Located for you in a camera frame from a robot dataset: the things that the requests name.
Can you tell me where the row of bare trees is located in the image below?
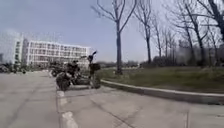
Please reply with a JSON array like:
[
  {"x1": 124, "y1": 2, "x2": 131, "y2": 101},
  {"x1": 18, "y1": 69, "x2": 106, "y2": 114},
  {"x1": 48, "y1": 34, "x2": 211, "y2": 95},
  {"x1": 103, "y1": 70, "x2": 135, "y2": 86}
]
[{"x1": 90, "y1": 0, "x2": 224, "y2": 76}]

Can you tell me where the dark parked motorcycle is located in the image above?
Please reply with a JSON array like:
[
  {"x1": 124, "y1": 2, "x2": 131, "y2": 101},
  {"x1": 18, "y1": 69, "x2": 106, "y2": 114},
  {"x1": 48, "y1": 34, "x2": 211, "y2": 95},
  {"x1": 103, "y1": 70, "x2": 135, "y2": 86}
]
[{"x1": 55, "y1": 50, "x2": 102, "y2": 92}]

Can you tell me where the dark hedge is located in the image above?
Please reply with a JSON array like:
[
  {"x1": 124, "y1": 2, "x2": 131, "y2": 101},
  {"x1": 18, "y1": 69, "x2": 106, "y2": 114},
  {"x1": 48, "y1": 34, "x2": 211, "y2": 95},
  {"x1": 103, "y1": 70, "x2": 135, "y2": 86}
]
[{"x1": 139, "y1": 55, "x2": 224, "y2": 68}]

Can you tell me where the grey stone kerb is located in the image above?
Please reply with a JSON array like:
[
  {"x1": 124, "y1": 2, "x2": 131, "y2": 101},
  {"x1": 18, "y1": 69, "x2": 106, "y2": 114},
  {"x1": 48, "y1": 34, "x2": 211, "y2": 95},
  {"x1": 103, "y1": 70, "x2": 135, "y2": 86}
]
[{"x1": 99, "y1": 79, "x2": 224, "y2": 106}]

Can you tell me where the white multi-storey building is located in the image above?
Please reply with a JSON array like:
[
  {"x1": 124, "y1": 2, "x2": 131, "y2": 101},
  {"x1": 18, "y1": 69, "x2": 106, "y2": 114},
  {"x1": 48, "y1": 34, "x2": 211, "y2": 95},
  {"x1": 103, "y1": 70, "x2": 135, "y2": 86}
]
[{"x1": 0, "y1": 31, "x2": 92, "y2": 68}]

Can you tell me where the row of parked two-wheelers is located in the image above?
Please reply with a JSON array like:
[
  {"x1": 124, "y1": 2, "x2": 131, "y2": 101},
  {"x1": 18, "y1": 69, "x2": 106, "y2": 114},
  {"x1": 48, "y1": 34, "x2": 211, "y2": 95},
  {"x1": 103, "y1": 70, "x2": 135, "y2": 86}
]
[{"x1": 0, "y1": 61, "x2": 28, "y2": 75}]

